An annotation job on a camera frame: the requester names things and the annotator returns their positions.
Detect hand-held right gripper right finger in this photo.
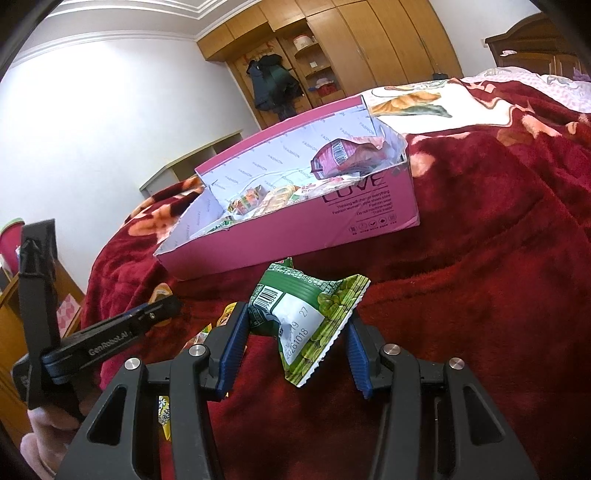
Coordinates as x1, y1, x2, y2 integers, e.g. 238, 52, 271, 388
346, 318, 541, 480

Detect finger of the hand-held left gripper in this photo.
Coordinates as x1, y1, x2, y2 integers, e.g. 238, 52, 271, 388
122, 294, 183, 329

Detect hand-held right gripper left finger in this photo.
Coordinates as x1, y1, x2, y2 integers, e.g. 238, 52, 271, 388
65, 302, 252, 480

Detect large green snack packet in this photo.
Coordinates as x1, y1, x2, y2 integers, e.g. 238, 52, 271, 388
247, 257, 371, 387

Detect pink cardboard box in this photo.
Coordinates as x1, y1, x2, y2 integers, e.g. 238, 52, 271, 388
154, 90, 421, 281

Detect orange cracker packet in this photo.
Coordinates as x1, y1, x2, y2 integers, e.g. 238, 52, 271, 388
265, 185, 301, 208

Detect person's left hand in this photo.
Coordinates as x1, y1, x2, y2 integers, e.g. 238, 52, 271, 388
21, 401, 88, 480

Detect wooden bedside cabinet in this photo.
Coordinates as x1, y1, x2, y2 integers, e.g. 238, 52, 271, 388
0, 258, 86, 416

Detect red and green container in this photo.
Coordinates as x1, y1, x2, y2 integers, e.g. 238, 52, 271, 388
0, 217, 26, 273

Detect small green snack packet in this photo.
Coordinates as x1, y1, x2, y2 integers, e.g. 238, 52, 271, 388
203, 217, 241, 232

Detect white shelf unit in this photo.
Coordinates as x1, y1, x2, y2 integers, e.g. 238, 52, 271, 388
140, 129, 244, 199

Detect red floral blanket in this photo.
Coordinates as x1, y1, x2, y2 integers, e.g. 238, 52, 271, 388
81, 76, 591, 480

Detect red snack packet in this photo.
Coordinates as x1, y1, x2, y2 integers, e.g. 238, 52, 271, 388
310, 136, 393, 178

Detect dark hanging coats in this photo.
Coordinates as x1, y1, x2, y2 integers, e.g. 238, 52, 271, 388
246, 53, 303, 118

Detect red storage box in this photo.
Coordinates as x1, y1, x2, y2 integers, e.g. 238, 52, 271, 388
307, 78, 338, 101

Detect wooden wardrobe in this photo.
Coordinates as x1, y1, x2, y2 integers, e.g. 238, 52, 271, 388
196, 0, 465, 130

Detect pink checked bed sheet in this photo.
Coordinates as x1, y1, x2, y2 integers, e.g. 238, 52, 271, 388
462, 67, 591, 114

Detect wooden headboard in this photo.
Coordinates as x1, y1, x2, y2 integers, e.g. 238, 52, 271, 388
485, 11, 587, 79

